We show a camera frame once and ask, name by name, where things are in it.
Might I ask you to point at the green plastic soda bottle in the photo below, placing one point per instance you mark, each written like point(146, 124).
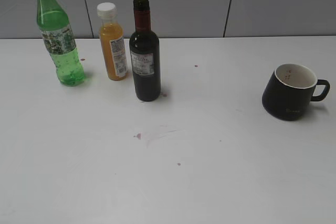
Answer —
point(59, 40)

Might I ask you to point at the orange juice bottle white cap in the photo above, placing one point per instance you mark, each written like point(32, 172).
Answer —
point(112, 42)

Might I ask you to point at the black mug white inside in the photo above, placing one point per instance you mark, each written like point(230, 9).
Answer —
point(290, 89)

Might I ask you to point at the dark red wine bottle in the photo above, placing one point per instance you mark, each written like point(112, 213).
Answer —
point(145, 54)

